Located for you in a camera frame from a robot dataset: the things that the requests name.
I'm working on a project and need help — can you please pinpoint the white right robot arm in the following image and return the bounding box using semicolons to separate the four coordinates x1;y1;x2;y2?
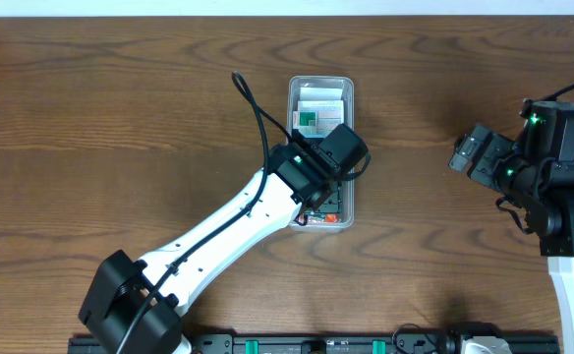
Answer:
449;119;574;353

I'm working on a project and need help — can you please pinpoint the clear plastic container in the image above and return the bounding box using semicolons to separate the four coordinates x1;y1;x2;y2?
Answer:
286;76;355;233

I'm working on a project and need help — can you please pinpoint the black mounting rail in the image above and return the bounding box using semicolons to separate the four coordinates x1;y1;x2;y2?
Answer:
68;322;561;354

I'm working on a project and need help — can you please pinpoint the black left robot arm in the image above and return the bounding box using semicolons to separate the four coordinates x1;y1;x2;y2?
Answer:
78;137;363;353

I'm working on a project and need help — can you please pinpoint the small green white box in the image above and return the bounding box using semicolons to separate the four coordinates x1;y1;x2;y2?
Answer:
292;110;317;139

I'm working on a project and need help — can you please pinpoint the red Panadol box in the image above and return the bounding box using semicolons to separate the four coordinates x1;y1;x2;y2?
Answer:
296;212;341;225

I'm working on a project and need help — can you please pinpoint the blue white medicine box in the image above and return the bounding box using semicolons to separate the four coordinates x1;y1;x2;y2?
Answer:
296;100;344;138

